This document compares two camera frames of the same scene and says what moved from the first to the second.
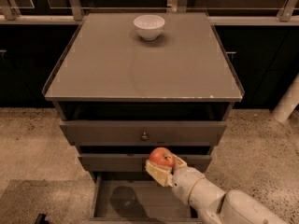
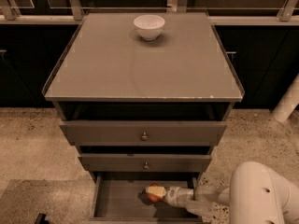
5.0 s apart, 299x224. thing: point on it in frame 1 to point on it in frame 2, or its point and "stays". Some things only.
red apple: x=162 y=156 to x=151 y=197
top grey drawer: x=144 y=133 stays
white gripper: x=184 y=181 to x=174 y=195
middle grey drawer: x=136 y=162 stays
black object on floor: x=40 y=219 stays
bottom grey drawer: x=135 y=198 stays
